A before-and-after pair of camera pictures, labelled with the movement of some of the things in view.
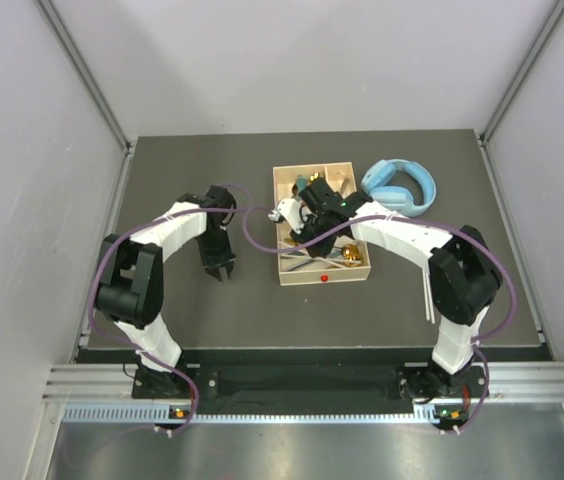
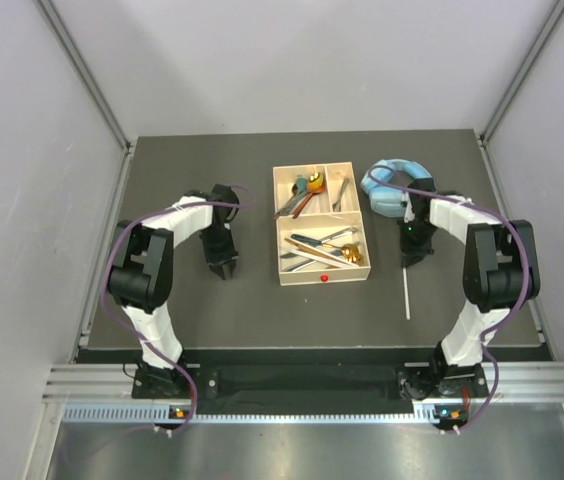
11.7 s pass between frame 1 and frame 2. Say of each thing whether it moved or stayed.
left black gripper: stayed
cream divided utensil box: stayed
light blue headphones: stayed
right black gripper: moved
